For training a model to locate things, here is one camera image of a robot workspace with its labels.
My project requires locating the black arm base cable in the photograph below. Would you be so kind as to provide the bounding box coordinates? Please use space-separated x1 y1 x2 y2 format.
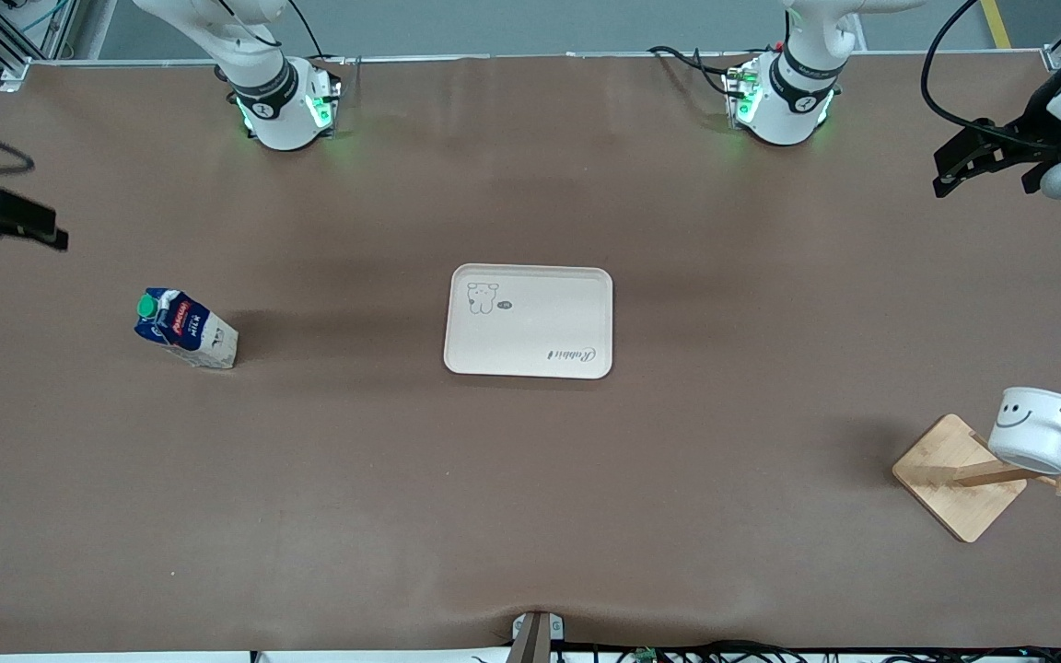
647 43 745 95
286 0 349 67

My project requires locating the wooden cup rack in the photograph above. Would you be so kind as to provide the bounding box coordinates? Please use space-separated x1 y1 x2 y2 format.
892 406 1061 544

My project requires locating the blue white milk carton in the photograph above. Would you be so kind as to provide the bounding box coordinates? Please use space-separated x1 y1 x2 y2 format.
134 287 240 371

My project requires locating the cream plastic tray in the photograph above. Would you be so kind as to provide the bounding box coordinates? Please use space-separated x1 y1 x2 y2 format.
443 264 614 379

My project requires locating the black right arm base cable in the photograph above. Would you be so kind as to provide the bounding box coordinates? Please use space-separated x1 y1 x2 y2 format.
286 0 349 67

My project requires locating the aluminium frame with cables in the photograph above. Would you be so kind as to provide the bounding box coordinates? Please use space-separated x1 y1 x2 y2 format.
0 0 82 91

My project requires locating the metal camera post bracket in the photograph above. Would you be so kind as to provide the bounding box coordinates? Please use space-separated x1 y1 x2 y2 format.
507 610 566 663

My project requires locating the white smiley cup black handle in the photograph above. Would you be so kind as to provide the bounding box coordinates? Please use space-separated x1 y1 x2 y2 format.
986 386 1061 477

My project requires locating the black left arm base cable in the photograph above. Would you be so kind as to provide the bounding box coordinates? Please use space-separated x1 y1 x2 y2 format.
647 43 745 95

